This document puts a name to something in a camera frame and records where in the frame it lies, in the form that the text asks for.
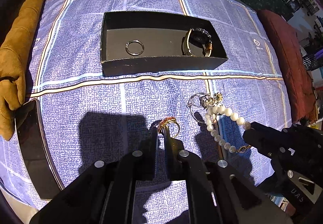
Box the white pearl bracelet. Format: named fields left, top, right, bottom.
left=205, top=105, right=252, bottom=154

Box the silver hoop jewelry cluster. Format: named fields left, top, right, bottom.
left=187, top=92, right=223, bottom=124

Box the gold ring with stone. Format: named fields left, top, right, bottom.
left=157, top=116, right=181, bottom=139

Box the black dial wristwatch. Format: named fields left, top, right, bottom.
left=181, top=28, right=212, bottom=57

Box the thin dark hoop ring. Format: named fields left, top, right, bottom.
left=125, top=39, right=145, bottom=57

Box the black rectangular tray box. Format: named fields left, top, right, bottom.
left=100, top=11, right=228, bottom=77

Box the dark red cushion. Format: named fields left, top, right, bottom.
left=257, top=9, right=317, bottom=123

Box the black smartphone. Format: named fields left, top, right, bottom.
left=15, top=99, right=65, bottom=201

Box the tan suede cushion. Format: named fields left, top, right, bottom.
left=0, top=0, right=44, bottom=141

